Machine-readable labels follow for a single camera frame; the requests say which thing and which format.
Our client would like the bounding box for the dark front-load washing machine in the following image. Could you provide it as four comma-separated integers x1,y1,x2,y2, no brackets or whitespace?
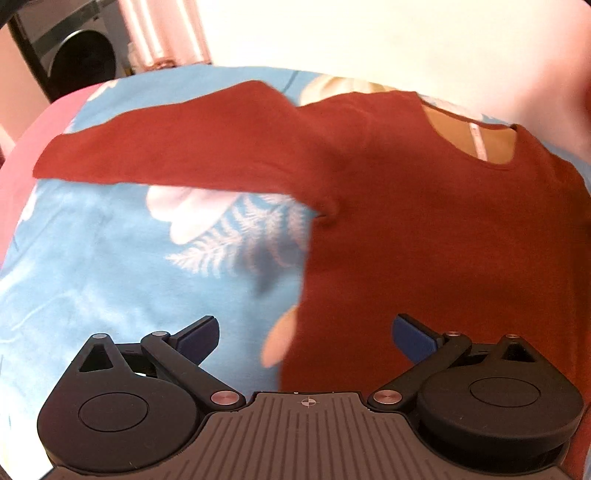
8,1,132,102

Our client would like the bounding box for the pink blanket edge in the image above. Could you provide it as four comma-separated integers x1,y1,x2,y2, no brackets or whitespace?
1,84,102,260

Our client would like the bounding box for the blue floral bed sheet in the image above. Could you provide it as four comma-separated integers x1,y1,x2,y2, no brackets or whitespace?
0,65,516,480

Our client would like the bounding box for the pink satin curtain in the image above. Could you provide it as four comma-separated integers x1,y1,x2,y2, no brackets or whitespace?
118,0,211,73

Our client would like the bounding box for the dark red knit sweater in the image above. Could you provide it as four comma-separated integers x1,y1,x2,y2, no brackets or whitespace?
33,81,590,479

